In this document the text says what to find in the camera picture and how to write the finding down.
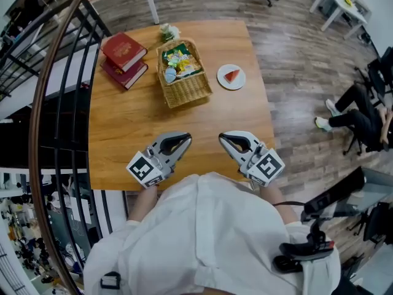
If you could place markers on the black railing with wooden handrail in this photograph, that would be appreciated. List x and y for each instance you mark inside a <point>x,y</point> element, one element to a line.
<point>35,118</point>

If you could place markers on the red watermelon slice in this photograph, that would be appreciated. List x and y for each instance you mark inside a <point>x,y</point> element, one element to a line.
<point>231,76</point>

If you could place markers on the white plate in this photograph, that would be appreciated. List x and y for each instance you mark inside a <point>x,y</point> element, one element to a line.
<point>228,84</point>

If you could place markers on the green yellow snack bag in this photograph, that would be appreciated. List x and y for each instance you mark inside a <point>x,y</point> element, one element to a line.
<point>184,61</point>

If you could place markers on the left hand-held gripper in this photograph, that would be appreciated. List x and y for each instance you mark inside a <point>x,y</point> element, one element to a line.
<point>144,167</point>

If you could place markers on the white desk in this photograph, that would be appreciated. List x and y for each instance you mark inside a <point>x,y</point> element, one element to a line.
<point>340,2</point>

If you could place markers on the wicker basket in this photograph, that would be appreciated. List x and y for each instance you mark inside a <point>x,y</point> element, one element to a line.
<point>187,91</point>

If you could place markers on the black flat panel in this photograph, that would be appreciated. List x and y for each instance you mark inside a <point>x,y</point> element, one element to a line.
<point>334,195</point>

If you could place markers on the person's white shirt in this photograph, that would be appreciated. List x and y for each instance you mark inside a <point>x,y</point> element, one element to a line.
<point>202,241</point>

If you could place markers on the person's left forearm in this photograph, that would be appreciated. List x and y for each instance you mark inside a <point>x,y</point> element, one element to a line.
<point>144,203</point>

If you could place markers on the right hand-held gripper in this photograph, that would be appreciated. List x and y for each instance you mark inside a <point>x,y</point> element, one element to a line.
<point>265,167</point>

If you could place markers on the white flower bouquet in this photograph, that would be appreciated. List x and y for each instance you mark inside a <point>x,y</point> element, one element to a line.
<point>169,31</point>

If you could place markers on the bright red hardcover book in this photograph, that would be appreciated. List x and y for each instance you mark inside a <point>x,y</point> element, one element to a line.
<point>122,49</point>

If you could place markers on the dark red hardcover book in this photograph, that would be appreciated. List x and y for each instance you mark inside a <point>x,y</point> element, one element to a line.
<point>126,77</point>

